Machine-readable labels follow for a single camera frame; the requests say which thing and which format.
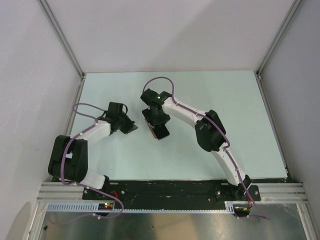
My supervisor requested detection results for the aluminium frame post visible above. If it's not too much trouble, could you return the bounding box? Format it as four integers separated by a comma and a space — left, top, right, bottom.
37, 0, 85, 81
256, 0, 305, 79

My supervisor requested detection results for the right aluminium frame post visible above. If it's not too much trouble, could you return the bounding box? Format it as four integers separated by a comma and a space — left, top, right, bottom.
256, 0, 305, 79

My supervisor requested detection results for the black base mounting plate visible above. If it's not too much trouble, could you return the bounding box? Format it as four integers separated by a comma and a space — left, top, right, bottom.
82, 179, 261, 210

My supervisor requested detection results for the pink phone case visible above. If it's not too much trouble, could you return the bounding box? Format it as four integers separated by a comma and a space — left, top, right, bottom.
144, 119, 163, 140

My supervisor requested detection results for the black smartphone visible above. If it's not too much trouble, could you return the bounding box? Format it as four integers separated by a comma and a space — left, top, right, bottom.
152, 125, 170, 140

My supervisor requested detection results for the white slotted cable duct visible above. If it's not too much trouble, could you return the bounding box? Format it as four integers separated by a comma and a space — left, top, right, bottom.
46, 202, 235, 214

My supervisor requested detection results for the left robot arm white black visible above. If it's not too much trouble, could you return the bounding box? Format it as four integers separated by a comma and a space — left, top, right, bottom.
48, 102, 138, 200

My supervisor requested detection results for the left control board with LEDs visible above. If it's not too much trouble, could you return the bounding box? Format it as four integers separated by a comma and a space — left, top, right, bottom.
98, 202, 114, 211

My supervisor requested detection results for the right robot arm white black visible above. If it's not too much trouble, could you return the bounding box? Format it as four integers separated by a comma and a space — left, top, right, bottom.
140, 88, 252, 201

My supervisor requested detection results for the left aluminium frame post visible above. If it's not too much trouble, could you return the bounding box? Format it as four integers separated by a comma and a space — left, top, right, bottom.
37, 0, 85, 81

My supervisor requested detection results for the aluminium front rail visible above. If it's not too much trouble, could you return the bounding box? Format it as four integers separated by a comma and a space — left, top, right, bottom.
36, 182, 309, 204

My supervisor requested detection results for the right control board with wires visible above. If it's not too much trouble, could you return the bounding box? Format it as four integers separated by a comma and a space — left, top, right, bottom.
233, 204, 251, 218

